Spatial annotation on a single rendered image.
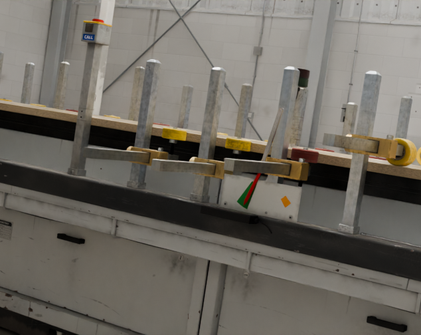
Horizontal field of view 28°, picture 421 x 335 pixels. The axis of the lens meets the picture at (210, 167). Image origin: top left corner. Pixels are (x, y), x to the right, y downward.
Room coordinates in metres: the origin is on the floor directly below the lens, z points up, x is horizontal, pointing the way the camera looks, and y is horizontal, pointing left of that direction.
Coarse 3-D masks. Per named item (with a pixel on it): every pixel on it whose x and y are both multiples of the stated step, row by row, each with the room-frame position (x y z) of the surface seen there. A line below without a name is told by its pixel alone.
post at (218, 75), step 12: (216, 72) 2.53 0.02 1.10; (216, 84) 2.53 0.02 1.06; (216, 96) 2.53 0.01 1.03; (216, 108) 2.54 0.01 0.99; (204, 120) 2.54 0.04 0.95; (216, 120) 2.54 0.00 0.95; (204, 132) 2.54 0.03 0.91; (216, 132) 2.55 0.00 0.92; (204, 144) 2.54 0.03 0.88; (204, 156) 2.53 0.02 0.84; (204, 180) 2.53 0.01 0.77; (204, 192) 2.53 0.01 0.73
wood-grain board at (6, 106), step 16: (32, 112) 3.17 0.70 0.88; (48, 112) 3.12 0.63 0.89; (64, 112) 3.18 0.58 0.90; (112, 128) 2.95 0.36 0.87; (128, 128) 2.91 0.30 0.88; (160, 128) 2.84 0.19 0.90; (224, 144) 2.70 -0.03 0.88; (256, 144) 2.63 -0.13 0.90; (320, 160) 2.51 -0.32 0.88; (336, 160) 2.48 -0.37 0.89; (384, 160) 3.17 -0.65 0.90; (400, 176) 2.37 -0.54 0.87; (416, 176) 2.35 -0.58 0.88
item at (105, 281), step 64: (0, 128) 3.33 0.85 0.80; (64, 128) 3.15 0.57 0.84; (192, 192) 2.81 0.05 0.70; (320, 192) 2.55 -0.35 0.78; (384, 192) 2.44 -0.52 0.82; (0, 256) 3.32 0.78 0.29; (64, 256) 3.14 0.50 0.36; (128, 256) 2.97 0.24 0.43; (192, 256) 2.83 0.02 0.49; (0, 320) 3.28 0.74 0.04; (64, 320) 3.07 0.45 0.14; (128, 320) 2.95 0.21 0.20; (192, 320) 2.77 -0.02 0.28; (256, 320) 2.67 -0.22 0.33; (320, 320) 2.55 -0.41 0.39; (384, 320) 2.42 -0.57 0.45
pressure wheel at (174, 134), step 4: (164, 128) 2.74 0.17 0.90; (168, 128) 2.72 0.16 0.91; (172, 128) 2.72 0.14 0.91; (176, 128) 2.75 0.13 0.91; (164, 132) 2.73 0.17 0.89; (168, 132) 2.72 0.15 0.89; (172, 132) 2.72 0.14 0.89; (176, 132) 2.72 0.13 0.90; (180, 132) 2.72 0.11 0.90; (184, 132) 2.73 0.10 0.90; (164, 136) 2.73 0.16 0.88; (168, 136) 2.72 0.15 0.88; (172, 136) 2.72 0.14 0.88; (176, 136) 2.72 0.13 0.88; (180, 136) 2.72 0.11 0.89; (184, 136) 2.74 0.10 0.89; (172, 140) 2.75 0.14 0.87; (176, 140) 2.75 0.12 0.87; (184, 140) 2.74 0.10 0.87; (172, 144) 2.75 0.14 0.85; (172, 148) 2.75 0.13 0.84; (172, 152) 2.75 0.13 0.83
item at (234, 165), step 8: (232, 160) 2.11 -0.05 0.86; (240, 160) 2.13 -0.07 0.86; (248, 160) 2.19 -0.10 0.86; (224, 168) 2.12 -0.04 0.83; (232, 168) 2.11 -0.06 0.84; (240, 168) 2.14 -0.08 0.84; (248, 168) 2.17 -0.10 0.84; (256, 168) 2.20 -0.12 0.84; (264, 168) 2.24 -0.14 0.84; (272, 168) 2.28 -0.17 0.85; (280, 168) 2.32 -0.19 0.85; (288, 168) 2.36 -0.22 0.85
